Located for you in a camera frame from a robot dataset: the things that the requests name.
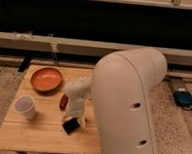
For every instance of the black eraser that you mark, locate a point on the black eraser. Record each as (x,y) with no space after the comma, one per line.
(71,125)

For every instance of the white paper cup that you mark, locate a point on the white paper cup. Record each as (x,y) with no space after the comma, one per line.
(25,106)

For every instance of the orange bowl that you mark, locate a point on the orange bowl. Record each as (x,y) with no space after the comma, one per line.
(46,79)

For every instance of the red-brown chili pepper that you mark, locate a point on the red-brown chili pepper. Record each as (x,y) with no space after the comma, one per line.
(63,102)

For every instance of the blue box on floor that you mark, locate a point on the blue box on floor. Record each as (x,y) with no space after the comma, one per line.
(182,98)

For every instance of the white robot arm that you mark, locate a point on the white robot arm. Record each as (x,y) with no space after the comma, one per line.
(120,86)

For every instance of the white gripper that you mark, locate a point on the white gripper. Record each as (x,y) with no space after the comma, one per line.
(79,114)

